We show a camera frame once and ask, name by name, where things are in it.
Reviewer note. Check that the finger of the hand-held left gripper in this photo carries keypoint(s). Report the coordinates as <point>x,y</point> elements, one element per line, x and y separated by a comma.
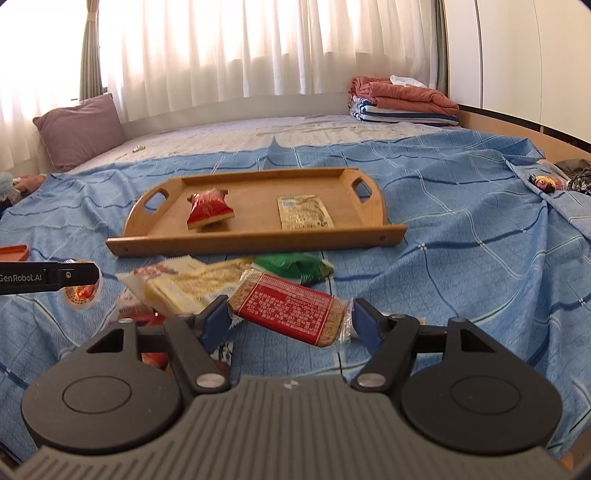
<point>81,273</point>

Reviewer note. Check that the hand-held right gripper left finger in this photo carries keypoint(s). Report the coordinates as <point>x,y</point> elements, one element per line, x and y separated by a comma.
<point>216,321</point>

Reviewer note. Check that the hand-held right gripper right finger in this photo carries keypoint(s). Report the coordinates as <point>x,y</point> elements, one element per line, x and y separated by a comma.
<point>364,323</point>

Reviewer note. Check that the red jelly cup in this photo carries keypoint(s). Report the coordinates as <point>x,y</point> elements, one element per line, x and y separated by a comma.
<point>81,297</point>

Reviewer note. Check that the gold foil snack packet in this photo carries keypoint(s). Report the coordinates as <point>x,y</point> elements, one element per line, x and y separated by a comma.
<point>224,277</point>
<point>304,212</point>

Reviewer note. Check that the white pastry packet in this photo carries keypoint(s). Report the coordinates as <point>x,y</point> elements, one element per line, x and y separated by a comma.
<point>171,286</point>

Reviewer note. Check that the small red snack packet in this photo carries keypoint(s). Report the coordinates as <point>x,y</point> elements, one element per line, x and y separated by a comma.
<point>154,359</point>
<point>138,311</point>

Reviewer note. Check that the red label biscuit packet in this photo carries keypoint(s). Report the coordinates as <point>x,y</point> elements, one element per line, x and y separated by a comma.
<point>291,307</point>

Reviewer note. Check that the green snack packet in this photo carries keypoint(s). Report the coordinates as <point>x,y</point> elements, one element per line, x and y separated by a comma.
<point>291,267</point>

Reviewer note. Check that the wooden tray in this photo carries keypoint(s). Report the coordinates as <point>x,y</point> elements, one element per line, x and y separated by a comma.
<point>254,203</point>

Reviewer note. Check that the orange box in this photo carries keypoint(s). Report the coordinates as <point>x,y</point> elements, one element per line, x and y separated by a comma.
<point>13,254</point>

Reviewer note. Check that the pink and blue cloth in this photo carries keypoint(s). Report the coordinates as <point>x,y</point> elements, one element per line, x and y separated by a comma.
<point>21,184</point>

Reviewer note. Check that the blue checked bedsheet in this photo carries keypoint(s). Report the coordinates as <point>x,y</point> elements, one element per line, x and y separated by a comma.
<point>461,221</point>

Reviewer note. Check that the purple pillow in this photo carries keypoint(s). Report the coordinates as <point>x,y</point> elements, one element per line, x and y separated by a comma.
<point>83,131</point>

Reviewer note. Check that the grey patterned mattress pad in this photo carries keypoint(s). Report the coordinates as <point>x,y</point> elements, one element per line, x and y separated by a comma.
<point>221,134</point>

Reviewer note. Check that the folded striped blue blanket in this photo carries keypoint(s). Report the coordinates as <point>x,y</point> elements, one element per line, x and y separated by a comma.
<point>392,116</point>

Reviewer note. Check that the beige curtain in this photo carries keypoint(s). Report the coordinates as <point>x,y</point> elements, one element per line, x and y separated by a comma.
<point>443,46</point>
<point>91,50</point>

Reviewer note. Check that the folded pink blanket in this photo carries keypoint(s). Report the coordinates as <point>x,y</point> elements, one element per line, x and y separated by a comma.
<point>406,99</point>

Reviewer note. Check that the colourful small toy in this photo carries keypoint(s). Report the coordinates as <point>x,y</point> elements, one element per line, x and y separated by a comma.
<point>547,182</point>

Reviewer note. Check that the white cloth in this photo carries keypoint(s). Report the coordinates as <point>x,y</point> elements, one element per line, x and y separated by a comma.
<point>406,81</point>

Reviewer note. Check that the dark clothing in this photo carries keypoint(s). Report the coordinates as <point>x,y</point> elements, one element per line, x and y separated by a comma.
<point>577,175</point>

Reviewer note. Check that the white sheer curtain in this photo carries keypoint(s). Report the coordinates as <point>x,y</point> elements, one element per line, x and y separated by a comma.
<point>231,46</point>

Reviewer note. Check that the white wardrobe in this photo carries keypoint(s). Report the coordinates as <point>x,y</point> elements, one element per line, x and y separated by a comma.
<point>517,50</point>

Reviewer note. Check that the wooden bed frame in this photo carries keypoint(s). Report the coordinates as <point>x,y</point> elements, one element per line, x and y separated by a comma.
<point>517,131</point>

